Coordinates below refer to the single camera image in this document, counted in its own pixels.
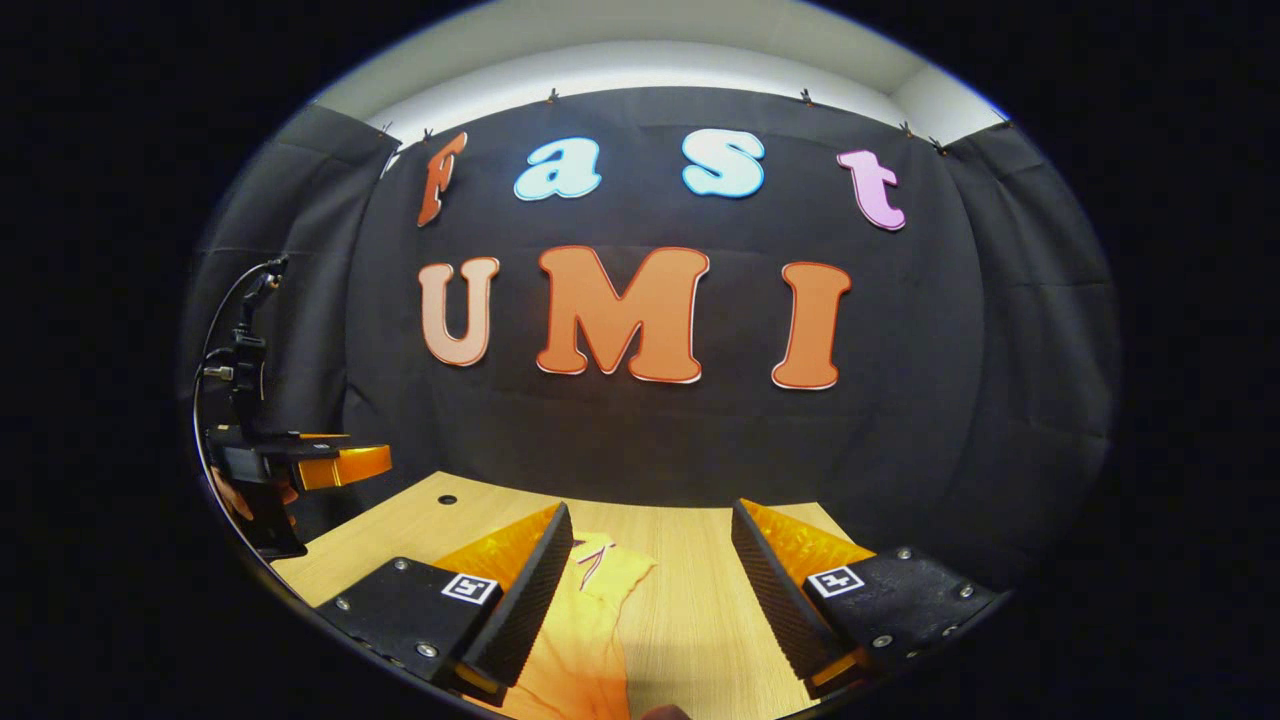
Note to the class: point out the black backdrop cloth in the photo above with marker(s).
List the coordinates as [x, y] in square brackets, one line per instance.
[640, 430]

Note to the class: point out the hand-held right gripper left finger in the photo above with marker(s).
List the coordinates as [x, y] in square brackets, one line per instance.
[530, 600]

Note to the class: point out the orange T-shirt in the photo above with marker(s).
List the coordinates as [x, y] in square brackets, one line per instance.
[585, 640]

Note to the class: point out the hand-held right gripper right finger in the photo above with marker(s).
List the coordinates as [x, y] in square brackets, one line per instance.
[780, 590]

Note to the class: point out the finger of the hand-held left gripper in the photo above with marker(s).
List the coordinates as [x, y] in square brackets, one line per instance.
[345, 467]

